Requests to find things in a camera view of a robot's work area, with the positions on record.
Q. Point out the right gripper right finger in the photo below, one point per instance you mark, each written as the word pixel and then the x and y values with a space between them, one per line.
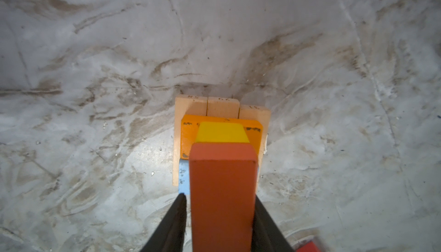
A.
pixel 266 236

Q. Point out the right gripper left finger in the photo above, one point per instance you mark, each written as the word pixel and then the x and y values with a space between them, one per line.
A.
pixel 170 233

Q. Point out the blue wood block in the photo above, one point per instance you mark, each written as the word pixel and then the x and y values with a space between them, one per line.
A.
pixel 183 179

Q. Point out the red-orange wood block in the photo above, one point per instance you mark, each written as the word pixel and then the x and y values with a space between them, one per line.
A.
pixel 223 179

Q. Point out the yellow wood block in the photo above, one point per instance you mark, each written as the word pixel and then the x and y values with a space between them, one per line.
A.
pixel 221 132

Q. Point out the orange wood block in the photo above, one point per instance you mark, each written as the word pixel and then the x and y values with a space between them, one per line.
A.
pixel 190 125

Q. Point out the natural wood plank block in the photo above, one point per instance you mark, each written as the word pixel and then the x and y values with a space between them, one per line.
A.
pixel 263 115
pixel 184 104
pixel 223 107

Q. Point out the red wood cube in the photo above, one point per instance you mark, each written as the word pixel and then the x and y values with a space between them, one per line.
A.
pixel 309 246

